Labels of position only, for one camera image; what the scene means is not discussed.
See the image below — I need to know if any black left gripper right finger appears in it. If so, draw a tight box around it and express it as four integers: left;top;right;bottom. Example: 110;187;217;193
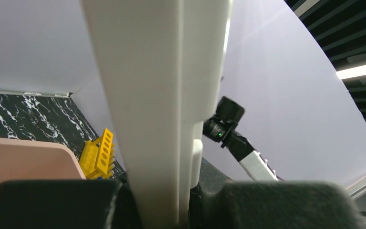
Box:
188;159;366;229

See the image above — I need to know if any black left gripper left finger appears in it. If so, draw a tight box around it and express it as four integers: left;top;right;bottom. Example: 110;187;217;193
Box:
0;179;142;229

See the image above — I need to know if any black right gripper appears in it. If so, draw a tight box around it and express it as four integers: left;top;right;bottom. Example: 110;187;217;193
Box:
203;96;245;148

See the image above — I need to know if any pink plastic bin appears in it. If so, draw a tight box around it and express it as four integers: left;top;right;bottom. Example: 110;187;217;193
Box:
0;138;85;183

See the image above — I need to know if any yellow test tube rack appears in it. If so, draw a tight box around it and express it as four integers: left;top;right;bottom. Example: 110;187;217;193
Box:
79;128;115;179

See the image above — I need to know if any white container lid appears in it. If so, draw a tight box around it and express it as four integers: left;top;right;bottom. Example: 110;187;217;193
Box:
81;0;233;229

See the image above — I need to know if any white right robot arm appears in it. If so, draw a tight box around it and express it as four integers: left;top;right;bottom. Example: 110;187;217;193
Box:
203;96;279;181

